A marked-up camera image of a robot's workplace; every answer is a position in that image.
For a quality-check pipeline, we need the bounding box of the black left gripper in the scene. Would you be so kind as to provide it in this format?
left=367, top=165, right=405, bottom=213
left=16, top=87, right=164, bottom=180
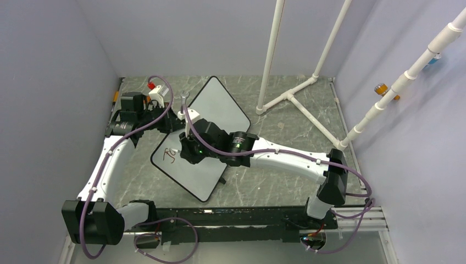
left=138, top=102, right=187, bottom=134

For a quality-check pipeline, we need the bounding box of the white framed whiteboard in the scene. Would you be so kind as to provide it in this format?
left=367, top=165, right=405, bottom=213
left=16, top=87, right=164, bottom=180
left=150, top=76, right=251, bottom=202

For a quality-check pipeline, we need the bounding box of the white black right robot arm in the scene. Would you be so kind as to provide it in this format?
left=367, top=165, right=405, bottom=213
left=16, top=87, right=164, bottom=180
left=179, top=119, right=348, bottom=228

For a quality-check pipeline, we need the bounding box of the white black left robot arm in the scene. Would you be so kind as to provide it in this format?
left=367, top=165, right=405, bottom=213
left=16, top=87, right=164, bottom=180
left=62, top=92, right=185, bottom=245

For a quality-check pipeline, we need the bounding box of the silver open-end wrench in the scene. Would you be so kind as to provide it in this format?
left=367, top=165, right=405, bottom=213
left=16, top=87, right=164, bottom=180
left=180, top=91, right=190, bottom=114

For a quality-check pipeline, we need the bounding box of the orange black edge tool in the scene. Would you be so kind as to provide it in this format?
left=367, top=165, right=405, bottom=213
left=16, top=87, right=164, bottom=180
left=112, top=91, right=119, bottom=107

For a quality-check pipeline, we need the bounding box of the white diagonal PVC pipe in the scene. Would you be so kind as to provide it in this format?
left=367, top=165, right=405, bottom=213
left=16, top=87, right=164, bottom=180
left=336, top=9, right=465, bottom=150

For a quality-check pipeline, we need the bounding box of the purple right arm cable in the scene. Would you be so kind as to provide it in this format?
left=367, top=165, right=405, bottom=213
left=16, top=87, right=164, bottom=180
left=182, top=104, right=376, bottom=255

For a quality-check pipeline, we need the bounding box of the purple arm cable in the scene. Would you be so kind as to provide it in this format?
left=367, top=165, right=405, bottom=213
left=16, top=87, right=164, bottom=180
left=78, top=75, right=174, bottom=260
left=182, top=104, right=376, bottom=255

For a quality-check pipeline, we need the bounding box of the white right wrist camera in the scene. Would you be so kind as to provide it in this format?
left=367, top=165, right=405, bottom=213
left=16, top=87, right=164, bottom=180
left=176, top=108, right=201, bottom=137

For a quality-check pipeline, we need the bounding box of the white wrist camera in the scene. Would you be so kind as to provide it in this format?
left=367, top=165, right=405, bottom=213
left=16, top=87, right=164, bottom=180
left=147, top=82, right=169, bottom=108
left=176, top=108, right=201, bottom=137

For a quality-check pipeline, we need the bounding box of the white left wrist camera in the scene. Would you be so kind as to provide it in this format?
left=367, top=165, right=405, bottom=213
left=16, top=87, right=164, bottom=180
left=147, top=82, right=169, bottom=108

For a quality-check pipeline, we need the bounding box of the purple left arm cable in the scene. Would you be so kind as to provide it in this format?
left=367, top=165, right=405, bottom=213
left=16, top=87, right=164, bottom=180
left=78, top=75, right=174, bottom=260

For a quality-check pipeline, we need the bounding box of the white PVC pipe frame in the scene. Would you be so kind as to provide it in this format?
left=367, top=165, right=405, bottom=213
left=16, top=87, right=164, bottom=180
left=256, top=1, right=374, bottom=147

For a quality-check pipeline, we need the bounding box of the orange yellow wall fitting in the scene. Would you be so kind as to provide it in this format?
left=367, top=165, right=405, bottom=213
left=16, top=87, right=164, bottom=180
left=374, top=83, right=389, bottom=97

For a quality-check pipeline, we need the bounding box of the blue wall fitting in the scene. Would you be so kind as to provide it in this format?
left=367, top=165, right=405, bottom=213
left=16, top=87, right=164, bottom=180
left=428, top=53, right=441, bottom=65

